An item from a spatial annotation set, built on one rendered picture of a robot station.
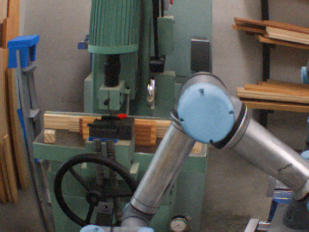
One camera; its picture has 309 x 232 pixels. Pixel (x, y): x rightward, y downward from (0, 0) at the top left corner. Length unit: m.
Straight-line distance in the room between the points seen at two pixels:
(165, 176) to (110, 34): 0.60
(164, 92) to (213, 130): 0.91
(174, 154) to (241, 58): 2.92
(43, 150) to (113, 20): 0.51
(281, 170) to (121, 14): 0.83
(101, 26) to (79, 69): 2.56
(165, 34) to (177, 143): 0.76
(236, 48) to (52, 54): 1.50
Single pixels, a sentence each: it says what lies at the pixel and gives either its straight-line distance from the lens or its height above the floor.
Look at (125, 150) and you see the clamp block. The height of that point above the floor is 0.94.
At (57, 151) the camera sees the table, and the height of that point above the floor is 0.88.
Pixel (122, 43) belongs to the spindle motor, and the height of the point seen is 1.24.
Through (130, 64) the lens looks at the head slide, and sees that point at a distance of 1.94.
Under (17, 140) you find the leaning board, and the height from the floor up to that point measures 0.38.
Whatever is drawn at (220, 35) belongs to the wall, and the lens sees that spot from 4.15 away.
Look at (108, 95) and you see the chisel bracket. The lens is 1.84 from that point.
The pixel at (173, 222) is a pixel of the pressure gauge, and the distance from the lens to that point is 1.79.
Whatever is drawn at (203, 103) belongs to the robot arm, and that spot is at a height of 1.23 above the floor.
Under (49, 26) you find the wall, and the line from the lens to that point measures 4.33.
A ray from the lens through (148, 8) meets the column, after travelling 2.00.
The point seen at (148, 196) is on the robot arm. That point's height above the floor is 0.94.
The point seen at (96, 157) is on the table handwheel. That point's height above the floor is 0.95.
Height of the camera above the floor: 1.54
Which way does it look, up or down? 17 degrees down
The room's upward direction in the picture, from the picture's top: 2 degrees clockwise
